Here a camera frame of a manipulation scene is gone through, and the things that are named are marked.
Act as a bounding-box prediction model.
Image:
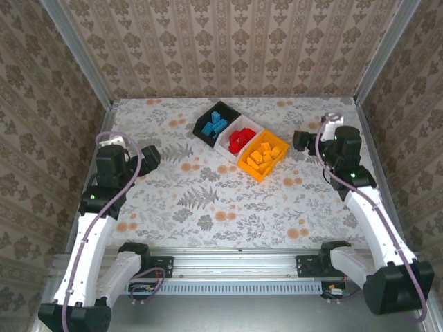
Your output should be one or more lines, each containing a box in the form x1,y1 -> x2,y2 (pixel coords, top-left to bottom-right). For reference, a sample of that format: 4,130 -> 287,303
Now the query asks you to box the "black plastic bin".
192,101 -> 243,150

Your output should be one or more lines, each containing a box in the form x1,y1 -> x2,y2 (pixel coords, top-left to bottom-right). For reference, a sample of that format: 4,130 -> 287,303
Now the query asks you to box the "yellow plastic bin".
237,129 -> 291,183

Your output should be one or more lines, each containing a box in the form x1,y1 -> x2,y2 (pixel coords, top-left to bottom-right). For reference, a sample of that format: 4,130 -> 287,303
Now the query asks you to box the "white plastic bin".
215,115 -> 266,163

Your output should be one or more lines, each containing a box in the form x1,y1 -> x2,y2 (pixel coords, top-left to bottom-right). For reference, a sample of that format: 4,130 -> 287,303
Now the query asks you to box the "floral patterned table cover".
78,96 -> 397,250

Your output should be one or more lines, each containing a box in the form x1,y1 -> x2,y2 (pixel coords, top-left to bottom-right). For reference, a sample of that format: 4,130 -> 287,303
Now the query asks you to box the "small electronics connector board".
321,282 -> 348,300
133,282 -> 157,301

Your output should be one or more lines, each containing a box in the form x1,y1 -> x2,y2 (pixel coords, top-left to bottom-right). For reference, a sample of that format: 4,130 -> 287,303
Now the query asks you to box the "wide aluminium base beam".
51,247 -> 425,279

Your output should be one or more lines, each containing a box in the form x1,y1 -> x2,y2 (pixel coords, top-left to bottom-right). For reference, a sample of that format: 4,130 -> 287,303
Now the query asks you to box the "grey metal base panel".
103,293 -> 426,332

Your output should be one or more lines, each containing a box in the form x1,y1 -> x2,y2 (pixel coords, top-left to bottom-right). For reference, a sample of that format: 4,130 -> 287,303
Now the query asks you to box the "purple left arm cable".
61,131 -> 167,332

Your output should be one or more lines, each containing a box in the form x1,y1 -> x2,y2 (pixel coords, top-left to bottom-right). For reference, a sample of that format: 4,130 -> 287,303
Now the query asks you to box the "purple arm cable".
61,131 -> 167,332
314,113 -> 430,324

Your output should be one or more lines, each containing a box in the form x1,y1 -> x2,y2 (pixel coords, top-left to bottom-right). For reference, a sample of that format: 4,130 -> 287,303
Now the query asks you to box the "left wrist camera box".
100,136 -> 127,149

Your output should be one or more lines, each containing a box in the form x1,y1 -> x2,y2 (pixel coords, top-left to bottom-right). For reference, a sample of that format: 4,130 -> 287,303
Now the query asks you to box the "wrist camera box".
320,113 -> 345,142
100,136 -> 127,149

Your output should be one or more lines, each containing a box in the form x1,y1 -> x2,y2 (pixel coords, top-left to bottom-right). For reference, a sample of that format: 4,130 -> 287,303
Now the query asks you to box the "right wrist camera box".
320,113 -> 345,142

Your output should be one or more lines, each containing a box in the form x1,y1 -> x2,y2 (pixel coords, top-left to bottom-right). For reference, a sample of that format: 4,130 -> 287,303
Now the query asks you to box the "aluminium table side rail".
64,103 -> 118,253
353,102 -> 411,252

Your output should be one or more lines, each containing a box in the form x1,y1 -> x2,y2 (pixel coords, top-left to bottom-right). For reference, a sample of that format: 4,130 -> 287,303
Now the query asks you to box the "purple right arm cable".
314,113 -> 430,324

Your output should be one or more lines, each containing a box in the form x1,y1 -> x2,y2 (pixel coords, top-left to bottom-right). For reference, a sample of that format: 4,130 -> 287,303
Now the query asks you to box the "aluminium frame post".
352,0 -> 422,107
40,0 -> 115,110

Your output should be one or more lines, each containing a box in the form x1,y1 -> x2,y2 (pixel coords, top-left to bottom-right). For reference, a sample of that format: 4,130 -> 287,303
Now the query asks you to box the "white slotted cable duct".
136,279 -> 325,295

